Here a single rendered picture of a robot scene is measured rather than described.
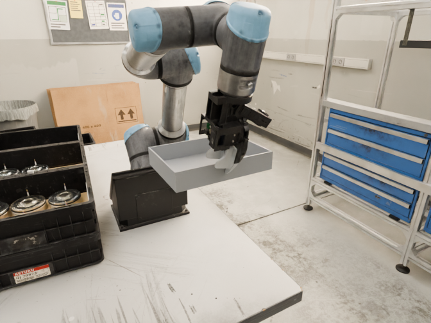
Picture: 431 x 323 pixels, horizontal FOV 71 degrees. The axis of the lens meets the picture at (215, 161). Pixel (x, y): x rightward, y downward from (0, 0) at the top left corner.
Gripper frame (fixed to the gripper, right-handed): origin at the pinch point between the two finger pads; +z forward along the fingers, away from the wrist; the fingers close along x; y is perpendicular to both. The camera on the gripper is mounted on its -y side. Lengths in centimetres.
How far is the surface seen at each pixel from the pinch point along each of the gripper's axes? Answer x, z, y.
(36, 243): -23, 32, 44
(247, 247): 0.1, 40.1, -16.1
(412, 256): 20, 94, -140
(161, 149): -19.1, 5.7, 8.9
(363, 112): -50, 33, -143
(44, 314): -6, 42, 46
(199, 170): -0.5, -0.8, 7.5
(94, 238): -19.7, 34.6, 29.2
